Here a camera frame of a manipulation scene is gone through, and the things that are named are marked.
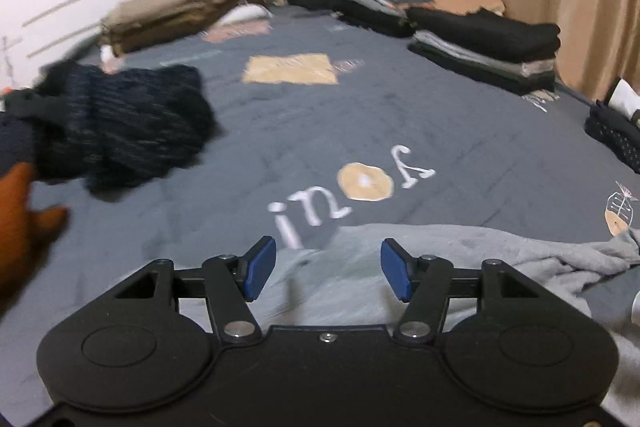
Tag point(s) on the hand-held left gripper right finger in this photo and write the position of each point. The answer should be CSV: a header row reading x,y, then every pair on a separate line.
x,y
396,267

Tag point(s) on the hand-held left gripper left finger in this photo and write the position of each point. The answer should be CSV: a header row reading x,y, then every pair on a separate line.
x,y
261,267

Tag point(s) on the light grey garment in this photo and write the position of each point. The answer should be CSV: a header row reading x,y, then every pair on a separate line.
x,y
340,277

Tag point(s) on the khaki folded clothes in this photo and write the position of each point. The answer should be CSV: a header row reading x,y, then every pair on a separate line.
x,y
165,19

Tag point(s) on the printed grey bedspread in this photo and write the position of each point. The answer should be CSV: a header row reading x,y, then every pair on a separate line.
x,y
350,122

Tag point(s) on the dark navy knit sweater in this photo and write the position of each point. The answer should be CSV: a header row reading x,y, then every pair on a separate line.
x,y
130,122

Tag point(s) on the black and grey folded stack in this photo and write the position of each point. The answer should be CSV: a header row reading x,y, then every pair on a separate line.
x,y
480,32

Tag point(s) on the orange-brown garment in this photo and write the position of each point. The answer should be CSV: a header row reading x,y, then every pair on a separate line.
x,y
15,217

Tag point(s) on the dark dotted cloth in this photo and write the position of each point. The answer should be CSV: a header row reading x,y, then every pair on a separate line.
x,y
615,137

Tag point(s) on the small white cloth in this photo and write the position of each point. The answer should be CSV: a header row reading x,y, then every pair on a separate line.
x,y
109,57

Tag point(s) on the white paper item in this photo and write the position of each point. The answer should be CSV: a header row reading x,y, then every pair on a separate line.
x,y
622,94

